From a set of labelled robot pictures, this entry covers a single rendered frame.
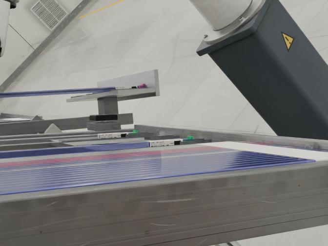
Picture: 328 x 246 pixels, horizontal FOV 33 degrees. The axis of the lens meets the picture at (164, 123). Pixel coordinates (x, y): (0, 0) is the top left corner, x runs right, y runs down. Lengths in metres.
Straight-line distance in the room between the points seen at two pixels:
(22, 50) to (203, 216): 8.32
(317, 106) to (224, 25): 0.31
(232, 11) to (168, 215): 0.90
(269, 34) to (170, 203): 0.91
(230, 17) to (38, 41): 7.60
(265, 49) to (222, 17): 0.13
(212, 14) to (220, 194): 0.87
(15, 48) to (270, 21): 7.55
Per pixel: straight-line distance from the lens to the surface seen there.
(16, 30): 8.78
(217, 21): 1.33
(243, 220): 0.51
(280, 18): 1.39
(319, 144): 0.72
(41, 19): 8.89
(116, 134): 1.09
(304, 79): 1.39
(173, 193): 0.47
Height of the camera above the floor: 1.13
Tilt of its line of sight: 21 degrees down
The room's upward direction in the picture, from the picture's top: 44 degrees counter-clockwise
